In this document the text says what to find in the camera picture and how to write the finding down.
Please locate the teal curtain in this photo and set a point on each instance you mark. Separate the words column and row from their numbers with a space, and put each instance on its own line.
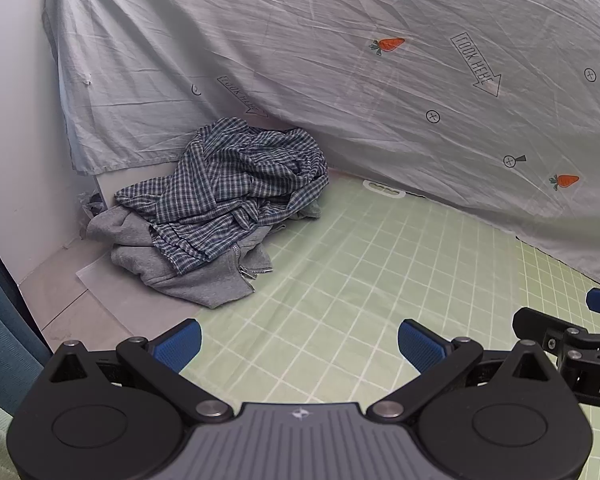
column 5, row 320

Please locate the green grid bed sheet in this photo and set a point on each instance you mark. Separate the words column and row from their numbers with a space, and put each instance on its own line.
column 380, row 270

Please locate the grey carrot print sheet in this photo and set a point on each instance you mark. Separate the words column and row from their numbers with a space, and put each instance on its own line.
column 330, row 60

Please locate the grey zip hoodie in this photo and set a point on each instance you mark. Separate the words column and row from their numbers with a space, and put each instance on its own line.
column 190, row 280

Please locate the white plastic tag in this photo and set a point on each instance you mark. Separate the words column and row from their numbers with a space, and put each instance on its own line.
column 385, row 190

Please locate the dark crumpled cloth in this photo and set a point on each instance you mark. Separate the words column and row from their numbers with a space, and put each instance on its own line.
column 92, row 205

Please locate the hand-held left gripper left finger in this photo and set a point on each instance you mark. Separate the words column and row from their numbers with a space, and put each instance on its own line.
column 180, row 342

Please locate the blue plaid shirt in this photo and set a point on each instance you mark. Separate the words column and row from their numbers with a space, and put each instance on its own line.
column 230, row 180

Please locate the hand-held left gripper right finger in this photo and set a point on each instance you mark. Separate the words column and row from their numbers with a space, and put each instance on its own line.
column 420, row 345

